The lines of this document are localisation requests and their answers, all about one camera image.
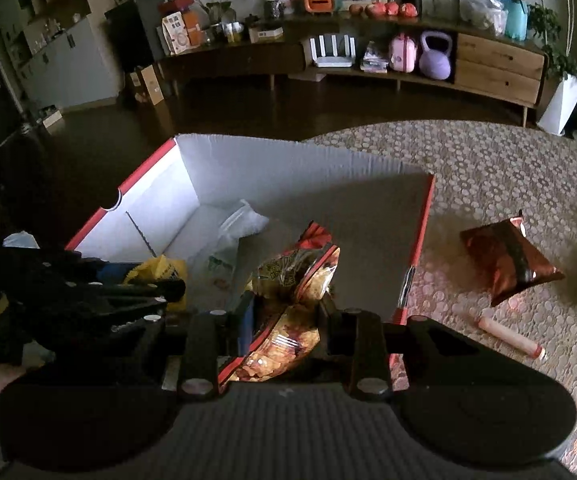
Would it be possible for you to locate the white planter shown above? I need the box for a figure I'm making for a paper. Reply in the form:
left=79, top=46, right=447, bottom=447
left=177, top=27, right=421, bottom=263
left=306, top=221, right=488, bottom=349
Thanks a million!
left=537, top=73, right=577, bottom=137

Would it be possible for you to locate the wooden media cabinet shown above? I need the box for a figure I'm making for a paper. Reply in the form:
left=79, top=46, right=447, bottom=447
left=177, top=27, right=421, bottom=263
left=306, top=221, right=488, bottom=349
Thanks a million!
left=157, top=12, right=550, bottom=128

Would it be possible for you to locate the large orange chips bag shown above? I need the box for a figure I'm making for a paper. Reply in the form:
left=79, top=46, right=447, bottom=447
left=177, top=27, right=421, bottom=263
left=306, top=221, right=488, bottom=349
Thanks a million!
left=218, top=219, right=342, bottom=387

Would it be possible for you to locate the teal spray bottle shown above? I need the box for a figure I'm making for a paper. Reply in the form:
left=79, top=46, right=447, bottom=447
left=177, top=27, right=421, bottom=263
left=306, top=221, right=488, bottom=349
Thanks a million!
left=488, top=0, right=530, bottom=42

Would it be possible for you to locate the printed white snack box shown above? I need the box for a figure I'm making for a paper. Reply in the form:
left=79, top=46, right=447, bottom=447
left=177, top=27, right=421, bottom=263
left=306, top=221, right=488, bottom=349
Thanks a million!
left=162, top=12, right=190, bottom=56

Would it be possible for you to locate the black cabinet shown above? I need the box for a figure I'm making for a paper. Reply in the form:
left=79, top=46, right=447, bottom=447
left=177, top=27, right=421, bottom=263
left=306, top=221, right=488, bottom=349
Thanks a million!
left=105, top=0, right=170, bottom=107

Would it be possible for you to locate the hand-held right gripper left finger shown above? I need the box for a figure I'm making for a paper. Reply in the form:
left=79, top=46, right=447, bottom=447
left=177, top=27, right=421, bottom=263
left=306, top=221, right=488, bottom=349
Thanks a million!
left=166, top=293, right=258, bottom=402

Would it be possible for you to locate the white router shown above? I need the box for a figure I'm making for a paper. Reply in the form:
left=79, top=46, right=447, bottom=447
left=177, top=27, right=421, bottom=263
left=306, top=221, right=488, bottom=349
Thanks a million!
left=309, top=34, right=357, bottom=69

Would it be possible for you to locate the orange radio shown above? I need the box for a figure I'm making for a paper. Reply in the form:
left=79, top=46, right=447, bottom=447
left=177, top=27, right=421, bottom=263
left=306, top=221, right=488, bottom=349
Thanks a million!
left=303, top=0, right=344, bottom=14

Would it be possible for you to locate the small red box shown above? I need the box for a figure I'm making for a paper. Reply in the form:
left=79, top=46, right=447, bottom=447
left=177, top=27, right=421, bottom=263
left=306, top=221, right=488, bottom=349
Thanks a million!
left=158, top=0, right=195, bottom=16

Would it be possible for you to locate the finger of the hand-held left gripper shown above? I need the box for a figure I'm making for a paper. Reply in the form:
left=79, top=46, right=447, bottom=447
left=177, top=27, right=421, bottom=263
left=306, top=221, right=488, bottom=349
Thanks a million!
left=43, top=254, right=142, bottom=284
left=68, top=279, right=188, bottom=329

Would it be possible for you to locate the small cardboard box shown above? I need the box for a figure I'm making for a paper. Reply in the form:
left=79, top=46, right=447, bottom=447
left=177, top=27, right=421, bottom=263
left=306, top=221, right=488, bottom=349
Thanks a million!
left=248, top=25, right=286, bottom=44

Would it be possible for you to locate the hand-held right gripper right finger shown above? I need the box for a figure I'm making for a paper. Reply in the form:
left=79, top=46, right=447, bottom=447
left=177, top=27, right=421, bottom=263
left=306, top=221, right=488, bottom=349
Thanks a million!
left=317, top=295, right=499, bottom=402

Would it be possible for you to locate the small yellow snack packet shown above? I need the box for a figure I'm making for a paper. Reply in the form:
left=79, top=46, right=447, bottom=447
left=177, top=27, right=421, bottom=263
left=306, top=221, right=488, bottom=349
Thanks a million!
left=122, top=254, right=190, bottom=312

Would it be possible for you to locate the cardboard box with bottle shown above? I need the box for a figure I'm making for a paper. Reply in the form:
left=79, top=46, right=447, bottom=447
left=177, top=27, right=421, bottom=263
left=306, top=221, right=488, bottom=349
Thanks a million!
left=128, top=64, right=164, bottom=107

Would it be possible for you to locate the red cardboard box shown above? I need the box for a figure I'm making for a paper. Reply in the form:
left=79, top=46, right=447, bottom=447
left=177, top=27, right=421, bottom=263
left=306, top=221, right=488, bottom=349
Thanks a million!
left=64, top=133, right=437, bottom=397

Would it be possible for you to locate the purple kettlebell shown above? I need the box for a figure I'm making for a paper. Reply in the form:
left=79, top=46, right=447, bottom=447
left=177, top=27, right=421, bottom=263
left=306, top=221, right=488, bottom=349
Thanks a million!
left=419, top=30, right=455, bottom=81

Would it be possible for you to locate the clear plastic bag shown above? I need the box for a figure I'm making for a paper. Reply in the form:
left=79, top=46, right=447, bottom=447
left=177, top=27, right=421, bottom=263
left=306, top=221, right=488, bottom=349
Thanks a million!
left=459, top=0, right=509, bottom=36

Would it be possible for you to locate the stack of small packets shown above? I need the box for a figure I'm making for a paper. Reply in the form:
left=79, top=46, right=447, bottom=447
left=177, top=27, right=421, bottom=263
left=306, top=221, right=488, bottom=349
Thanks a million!
left=360, top=41, right=389, bottom=73

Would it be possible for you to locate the patterned tablecloth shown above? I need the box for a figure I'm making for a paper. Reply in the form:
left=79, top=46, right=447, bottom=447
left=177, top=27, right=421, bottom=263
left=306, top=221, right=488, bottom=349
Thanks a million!
left=307, top=119, right=577, bottom=480

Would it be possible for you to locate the brown snack bag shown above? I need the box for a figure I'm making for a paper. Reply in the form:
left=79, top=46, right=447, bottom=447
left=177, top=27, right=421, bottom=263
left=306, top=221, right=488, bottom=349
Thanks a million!
left=460, top=216, right=567, bottom=307

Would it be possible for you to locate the orange box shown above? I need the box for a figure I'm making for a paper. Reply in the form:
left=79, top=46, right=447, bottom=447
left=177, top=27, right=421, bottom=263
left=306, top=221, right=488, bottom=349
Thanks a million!
left=183, top=10, right=205, bottom=49

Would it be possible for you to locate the large green houseplant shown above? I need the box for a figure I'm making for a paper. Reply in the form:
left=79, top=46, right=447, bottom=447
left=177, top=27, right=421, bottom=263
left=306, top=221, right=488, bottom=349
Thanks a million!
left=517, top=0, right=577, bottom=82

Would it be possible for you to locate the sausage stick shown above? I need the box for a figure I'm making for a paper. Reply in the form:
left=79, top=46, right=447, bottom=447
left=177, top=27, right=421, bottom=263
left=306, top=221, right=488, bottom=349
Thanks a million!
left=477, top=315, right=549, bottom=362

